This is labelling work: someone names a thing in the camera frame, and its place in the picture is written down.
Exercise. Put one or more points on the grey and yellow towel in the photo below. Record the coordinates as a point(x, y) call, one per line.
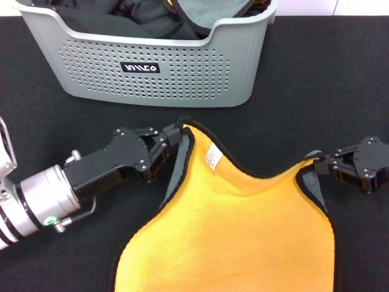
point(228, 228)

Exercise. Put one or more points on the black tablecloth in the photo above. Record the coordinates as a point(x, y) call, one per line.
point(334, 76)

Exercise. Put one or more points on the grey perforated storage box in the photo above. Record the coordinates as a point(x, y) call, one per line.
point(182, 76)

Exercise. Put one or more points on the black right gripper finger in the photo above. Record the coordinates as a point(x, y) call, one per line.
point(337, 170)
point(343, 154)

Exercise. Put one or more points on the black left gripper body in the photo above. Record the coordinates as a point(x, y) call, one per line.
point(109, 161)

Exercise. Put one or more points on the black cloth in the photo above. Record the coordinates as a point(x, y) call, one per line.
point(100, 24)

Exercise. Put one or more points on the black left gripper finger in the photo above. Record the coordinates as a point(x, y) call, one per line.
point(152, 132)
point(167, 143)

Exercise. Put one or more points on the grey towel with black trim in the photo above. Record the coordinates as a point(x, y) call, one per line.
point(209, 10)

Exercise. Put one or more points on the dark charcoal cloth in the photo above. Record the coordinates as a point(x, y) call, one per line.
point(146, 13)

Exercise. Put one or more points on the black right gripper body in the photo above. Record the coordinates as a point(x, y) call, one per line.
point(373, 164)

